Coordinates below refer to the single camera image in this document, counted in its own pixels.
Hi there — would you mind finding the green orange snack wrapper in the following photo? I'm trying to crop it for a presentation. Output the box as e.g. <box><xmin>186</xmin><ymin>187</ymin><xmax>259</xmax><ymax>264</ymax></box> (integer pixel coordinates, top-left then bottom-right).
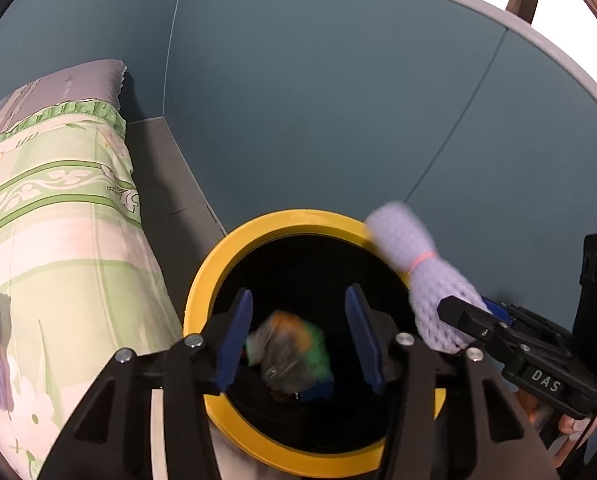
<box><xmin>245</xmin><ymin>311</ymin><xmax>333</xmax><ymax>396</ymax></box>

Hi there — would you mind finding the yellow rimmed trash bin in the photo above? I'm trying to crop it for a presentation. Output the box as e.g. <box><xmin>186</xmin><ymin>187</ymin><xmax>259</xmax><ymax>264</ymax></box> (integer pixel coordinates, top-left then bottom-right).
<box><xmin>181</xmin><ymin>208</ymin><xmax>449</xmax><ymax>480</ymax></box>

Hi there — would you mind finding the person right hand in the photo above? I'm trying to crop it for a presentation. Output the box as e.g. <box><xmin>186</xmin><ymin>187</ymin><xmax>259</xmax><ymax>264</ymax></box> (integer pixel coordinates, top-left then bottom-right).
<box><xmin>514</xmin><ymin>389</ymin><xmax>597</xmax><ymax>468</ymax></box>

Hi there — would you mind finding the green floral quilt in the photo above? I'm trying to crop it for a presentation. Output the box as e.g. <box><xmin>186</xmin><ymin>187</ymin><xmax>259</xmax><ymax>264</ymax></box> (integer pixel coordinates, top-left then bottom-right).
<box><xmin>0</xmin><ymin>100</ymin><xmax>181</xmax><ymax>479</ymax></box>

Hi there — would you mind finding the grey striped bed mattress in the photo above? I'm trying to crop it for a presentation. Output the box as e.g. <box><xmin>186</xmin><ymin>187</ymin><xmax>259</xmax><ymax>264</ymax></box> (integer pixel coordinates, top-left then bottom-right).
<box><xmin>0</xmin><ymin>60</ymin><xmax>127</xmax><ymax>133</ymax></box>

